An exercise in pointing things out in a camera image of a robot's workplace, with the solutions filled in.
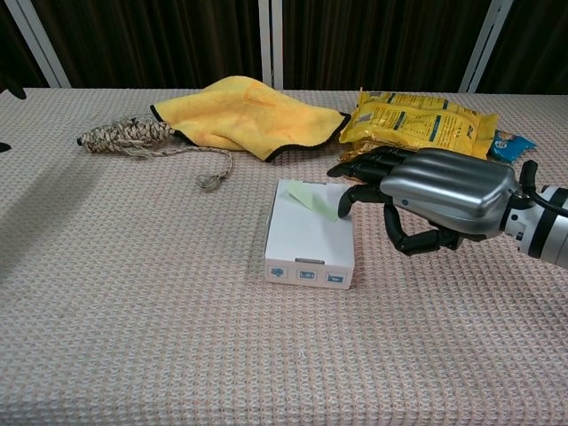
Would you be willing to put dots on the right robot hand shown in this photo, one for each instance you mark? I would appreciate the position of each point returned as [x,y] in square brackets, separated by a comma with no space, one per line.
[452,191]

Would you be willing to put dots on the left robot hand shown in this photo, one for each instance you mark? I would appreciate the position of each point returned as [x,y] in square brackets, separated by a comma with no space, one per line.
[11,89]

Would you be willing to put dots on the light green paper slip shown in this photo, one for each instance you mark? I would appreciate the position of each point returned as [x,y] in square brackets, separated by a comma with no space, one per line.
[317,204]

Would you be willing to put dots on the white cardboard box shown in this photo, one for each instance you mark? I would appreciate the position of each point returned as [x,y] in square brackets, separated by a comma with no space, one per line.
[306,239]

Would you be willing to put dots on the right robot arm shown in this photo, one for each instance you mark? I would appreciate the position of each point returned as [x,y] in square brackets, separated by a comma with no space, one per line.
[550,226]

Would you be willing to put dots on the dark pleated curtain panel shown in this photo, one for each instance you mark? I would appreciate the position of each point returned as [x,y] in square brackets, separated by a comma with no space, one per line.
[377,44]
[155,40]
[541,44]
[13,44]

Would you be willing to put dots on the blue snack packet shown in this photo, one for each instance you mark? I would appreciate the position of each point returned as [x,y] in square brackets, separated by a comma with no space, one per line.
[515,144]

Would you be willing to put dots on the yellow snack bag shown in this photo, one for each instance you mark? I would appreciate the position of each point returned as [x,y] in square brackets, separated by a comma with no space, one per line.
[412,120]

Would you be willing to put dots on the gold foil snack pack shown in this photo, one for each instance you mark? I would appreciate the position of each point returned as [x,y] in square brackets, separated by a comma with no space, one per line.
[355,154]

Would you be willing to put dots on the yellow microfiber cloth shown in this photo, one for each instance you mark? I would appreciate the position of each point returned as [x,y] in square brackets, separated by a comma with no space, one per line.
[248,115]

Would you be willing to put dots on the beige waffle tablecloth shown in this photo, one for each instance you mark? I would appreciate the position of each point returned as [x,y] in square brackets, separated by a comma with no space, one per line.
[177,310]

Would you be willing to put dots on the white partition post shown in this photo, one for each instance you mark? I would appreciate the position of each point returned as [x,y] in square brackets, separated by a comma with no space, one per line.
[486,44]
[40,44]
[270,44]

